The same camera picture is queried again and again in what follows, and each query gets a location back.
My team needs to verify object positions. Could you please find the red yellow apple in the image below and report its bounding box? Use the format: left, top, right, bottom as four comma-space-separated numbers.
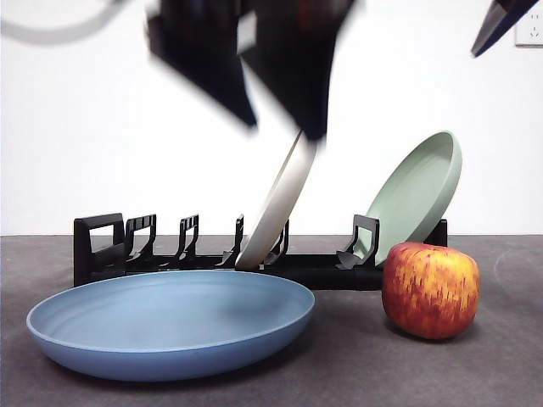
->
381, 241, 482, 340

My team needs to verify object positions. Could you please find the blue plate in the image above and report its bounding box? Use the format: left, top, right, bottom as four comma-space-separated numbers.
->
25, 270, 316, 382

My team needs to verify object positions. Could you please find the cream plate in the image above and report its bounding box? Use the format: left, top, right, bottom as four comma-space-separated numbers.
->
235, 129, 317, 270

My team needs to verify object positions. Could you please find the pale green plate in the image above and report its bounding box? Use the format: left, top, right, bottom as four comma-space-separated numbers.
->
365, 130, 463, 268

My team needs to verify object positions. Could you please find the black plastic plate rack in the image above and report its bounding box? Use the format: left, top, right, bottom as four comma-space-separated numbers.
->
73, 213, 449, 293

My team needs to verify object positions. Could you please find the white wall socket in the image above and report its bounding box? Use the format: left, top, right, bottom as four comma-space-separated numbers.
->
515, 10, 543, 47

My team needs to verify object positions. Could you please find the grey cable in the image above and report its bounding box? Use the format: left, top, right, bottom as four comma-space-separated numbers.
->
0, 0, 128, 46

